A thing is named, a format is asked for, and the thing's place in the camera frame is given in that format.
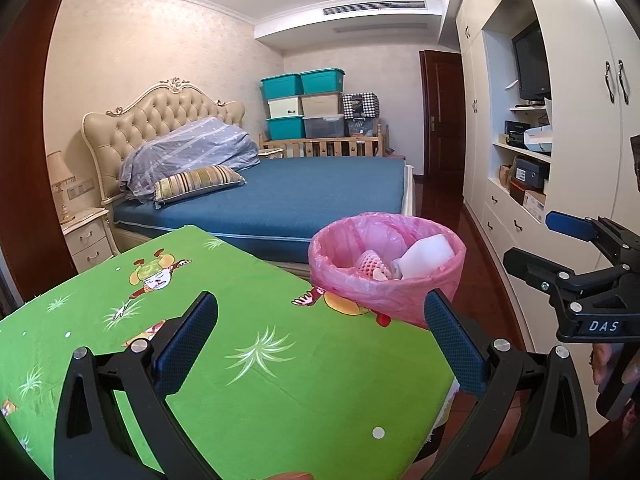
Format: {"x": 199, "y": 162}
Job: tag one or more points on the wooden crib rail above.
{"x": 352, "y": 145}

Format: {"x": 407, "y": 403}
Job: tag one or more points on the blue mattress bed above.
{"x": 281, "y": 205}

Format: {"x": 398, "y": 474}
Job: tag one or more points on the white storage bin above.
{"x": 285, "y": 107}

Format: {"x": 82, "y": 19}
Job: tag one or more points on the ceiling air vent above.
{"x": 375, "y": 6}

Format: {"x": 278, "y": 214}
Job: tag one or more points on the striped brown pillow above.
{"x": 195, "y": 182}

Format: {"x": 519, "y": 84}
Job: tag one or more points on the white built-in wardrobe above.
{"x": 583, "y": 132}

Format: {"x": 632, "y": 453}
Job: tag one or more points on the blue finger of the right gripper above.
{"x": 544, "y": 275}
{"x": 566, "y": 224}

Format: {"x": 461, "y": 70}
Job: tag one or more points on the lavender striped duvet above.
{"x": 205, "y": 142}

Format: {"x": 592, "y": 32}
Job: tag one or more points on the teal storage bin top right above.
{"x": 323, "y": 81}

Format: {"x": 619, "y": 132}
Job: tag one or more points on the dark red door frame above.
{"x": 34, "y": 256}

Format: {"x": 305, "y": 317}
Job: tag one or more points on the dark red room door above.
{"x": 444, "y": 118}

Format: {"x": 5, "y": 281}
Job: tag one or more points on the cream nightstand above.
{"x": 89, "y": 238}

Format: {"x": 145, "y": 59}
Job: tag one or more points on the person's right hand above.
{"x": 601, "y": 356}

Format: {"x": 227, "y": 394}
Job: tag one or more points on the beige tufted headboard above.
{"x": 168, "y": 105}

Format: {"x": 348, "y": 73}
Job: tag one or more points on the beige storage bin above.
{"x": 322, "y": 104}

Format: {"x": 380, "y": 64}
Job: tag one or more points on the houndstooth bag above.
{"x": 360, "y": 105}

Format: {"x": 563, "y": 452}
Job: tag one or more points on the pink lined trash bin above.
{"x": 334, "y": 251}

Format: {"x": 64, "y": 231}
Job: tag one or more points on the pink foam fruit net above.
{"x": 371, "y": 265}

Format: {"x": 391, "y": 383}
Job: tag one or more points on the black television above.
{"x": 532, "y": 64}

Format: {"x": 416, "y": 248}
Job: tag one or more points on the green cartoon tablecloth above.
{"x": 284, "y": 383}

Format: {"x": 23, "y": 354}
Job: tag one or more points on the small black safe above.
{"x": 530, "y": 172}

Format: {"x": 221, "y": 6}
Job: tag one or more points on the teal storage bin top left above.
{"x": 282, "y": 86}

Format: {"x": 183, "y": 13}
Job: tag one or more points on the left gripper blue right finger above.
{"x": 551, "y": 440}

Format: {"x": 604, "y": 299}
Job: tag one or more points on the grey clear storage bin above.
{"x": 322, "y": 127}

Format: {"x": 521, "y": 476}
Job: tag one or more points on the bedside table lamp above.
{"x": 59, "y": 177}

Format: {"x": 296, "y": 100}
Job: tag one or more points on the teal storage bin lower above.
{"x": 286, "y": 128}

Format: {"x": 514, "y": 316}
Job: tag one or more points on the large white foam block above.
{"x": 423, "y": 258}

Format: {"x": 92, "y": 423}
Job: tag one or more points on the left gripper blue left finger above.
{"x": 91, "y": 439}

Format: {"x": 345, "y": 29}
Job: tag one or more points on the teal storage bin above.
{"x": 282, "y": 86}
{"x": 286, "y": 128}
{"x": 323, "y": 81}

